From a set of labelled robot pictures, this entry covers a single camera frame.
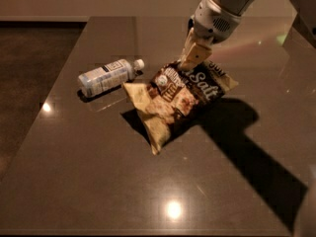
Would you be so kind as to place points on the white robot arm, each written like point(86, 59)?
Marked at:
point(305, 11)

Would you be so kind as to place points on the clear plastic water bottle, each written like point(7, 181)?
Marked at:
point(109, 76)

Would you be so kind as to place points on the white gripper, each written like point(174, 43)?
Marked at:
point(211, 24)

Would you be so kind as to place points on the brown chip bag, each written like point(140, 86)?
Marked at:
point(174, 97)

